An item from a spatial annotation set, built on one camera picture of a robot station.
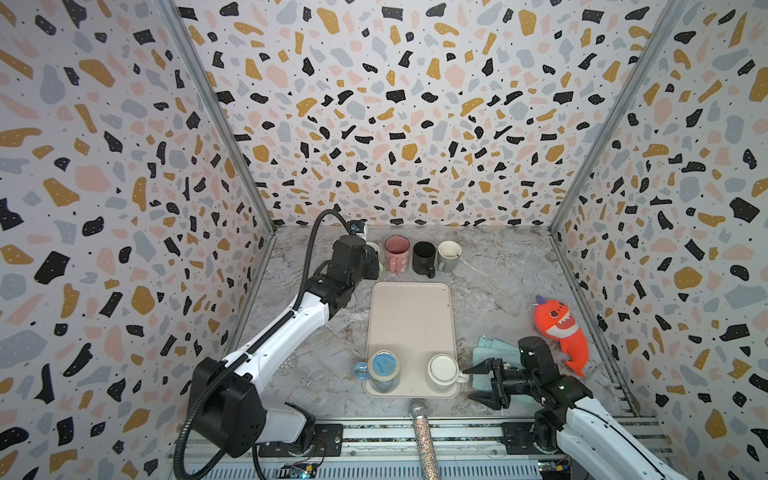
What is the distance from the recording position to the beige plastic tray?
2.74ft

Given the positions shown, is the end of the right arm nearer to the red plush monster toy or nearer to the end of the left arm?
the red plush monster toy

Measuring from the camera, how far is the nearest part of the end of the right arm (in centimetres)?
61

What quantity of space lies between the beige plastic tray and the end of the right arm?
15cm
